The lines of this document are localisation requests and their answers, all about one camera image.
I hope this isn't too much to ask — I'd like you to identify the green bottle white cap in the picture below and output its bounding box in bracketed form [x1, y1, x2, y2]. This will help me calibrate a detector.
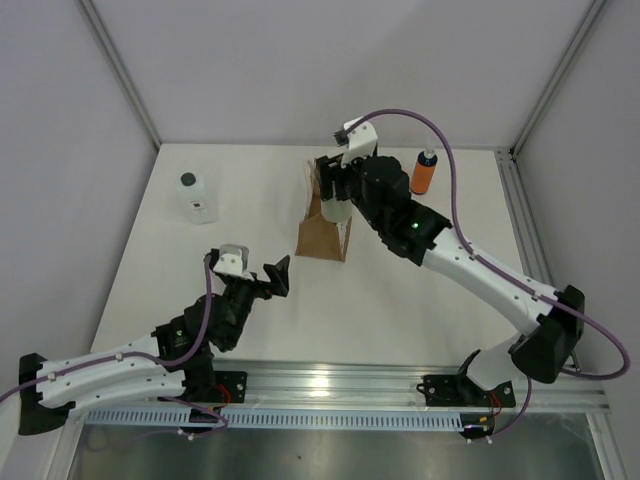
[321, 198, 352, 224]

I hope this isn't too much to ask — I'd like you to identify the orange bottle blue cap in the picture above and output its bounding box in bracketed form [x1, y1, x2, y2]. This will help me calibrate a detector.
[410, 150, 438, 195]

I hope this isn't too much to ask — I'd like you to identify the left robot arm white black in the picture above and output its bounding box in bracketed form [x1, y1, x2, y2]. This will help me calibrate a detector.
[18, 245, 291, 436]

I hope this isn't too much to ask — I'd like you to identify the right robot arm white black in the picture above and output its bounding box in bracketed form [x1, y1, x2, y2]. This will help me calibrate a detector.
[315, 156, 585, 405]

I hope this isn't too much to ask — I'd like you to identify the clear bottle black cap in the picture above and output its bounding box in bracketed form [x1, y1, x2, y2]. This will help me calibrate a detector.
[177, 172, 219, 225]

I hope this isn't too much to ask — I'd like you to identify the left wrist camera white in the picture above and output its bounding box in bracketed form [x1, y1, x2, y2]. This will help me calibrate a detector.
[212, 244, 249, 278]

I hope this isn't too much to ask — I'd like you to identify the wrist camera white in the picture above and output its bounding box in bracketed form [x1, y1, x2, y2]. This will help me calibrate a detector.
[334, 117, 378, 168]
[212, 244, 249, 278]

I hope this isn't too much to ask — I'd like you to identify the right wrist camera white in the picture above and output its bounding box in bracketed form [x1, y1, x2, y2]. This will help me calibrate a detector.
[334, 117, 378, 168]

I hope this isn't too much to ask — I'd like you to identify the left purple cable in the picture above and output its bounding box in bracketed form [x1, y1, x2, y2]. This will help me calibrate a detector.
[0, 252, 231, 441]

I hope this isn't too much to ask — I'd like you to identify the purple cable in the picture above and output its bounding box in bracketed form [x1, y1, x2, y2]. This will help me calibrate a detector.
[0, 252, 231, 441]
[349, 107, 632, 444]

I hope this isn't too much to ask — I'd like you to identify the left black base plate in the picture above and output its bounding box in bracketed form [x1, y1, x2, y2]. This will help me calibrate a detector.
[159, 370, 249, 434]

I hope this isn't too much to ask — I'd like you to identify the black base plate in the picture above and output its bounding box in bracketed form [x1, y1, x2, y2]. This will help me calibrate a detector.
[159, 370, 249, 434]
[416, 374, 516, 443]

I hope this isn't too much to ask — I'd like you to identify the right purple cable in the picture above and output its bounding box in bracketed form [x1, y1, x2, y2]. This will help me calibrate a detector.
[349, 107, 632, 444]

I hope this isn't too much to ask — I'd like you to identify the aluminium mounting rail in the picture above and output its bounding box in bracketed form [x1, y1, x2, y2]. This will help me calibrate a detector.
[214, 358, 611, 414]

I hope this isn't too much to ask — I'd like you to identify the right side aluminium rail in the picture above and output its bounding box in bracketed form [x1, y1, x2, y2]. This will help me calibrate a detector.
[494, 147, 555, 284]

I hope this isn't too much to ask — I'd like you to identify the white slotted cable duct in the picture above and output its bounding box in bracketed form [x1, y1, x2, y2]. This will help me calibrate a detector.
[85, 405, 464, 432]

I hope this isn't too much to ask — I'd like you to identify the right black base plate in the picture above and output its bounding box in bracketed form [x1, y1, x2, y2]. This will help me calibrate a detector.
[416, 374, 516, 443]

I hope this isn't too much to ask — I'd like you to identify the left aluminium frame post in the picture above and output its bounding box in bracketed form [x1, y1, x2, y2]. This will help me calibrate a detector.
[74, 0, 162, 152]

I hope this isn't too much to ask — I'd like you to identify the aluminium frame post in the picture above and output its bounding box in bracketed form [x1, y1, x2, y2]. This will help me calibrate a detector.
[510, 0, 612, 158]
[74, 0, 162, 152]

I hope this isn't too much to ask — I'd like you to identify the right aluminium frame post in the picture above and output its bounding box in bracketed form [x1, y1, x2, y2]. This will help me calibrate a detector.
[510, 0, 612, 158]

